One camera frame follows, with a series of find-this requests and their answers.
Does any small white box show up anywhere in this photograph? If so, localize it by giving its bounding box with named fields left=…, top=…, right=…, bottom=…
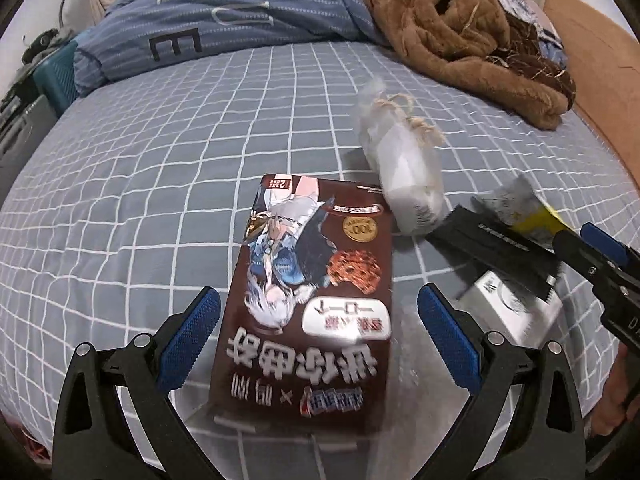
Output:
left=457, top=271, right=562, bottom=348

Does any person's right hand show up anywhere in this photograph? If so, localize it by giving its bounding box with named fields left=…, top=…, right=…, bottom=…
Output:
left=590, top=344, right=639, bottom=437

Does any brown fleece blanket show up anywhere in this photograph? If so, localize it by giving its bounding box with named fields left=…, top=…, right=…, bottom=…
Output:
left=363, top=0, right=576, bottom=130

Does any blue patterned pillow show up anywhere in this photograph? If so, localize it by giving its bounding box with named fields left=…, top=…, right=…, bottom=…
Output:
left=498, top=0, right=568, bottom=68

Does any blue striped duvet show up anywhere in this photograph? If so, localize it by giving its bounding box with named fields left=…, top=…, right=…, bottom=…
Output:
left=74, top=0, right=387, bottom=96

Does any teal plastic basket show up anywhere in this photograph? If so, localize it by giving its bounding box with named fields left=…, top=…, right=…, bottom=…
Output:
left=32, top=40, right=78, bottom=117

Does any grey checked bed sheet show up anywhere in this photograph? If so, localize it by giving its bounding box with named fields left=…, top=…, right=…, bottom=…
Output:
left=0, top=40, right=640, bottom=453

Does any grey suitcase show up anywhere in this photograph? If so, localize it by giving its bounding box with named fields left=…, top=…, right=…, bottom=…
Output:
left=1, top=96, right=58, bottom=202

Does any black foil pouch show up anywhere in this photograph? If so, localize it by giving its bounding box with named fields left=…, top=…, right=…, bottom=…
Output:
left=430, top=206, right=561, bottom=301

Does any silver yellow snack wrapper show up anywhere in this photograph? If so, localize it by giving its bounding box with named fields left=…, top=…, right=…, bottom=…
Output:
left=473, top=174, right=574, bottom=248

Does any brown cookie box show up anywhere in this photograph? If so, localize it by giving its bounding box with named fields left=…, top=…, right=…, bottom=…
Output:
left=209, top=174, right=393, bottom=434

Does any wooden bed frame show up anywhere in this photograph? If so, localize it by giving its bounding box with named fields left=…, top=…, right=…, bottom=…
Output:
left=544, top=0, right=640, bottom=181

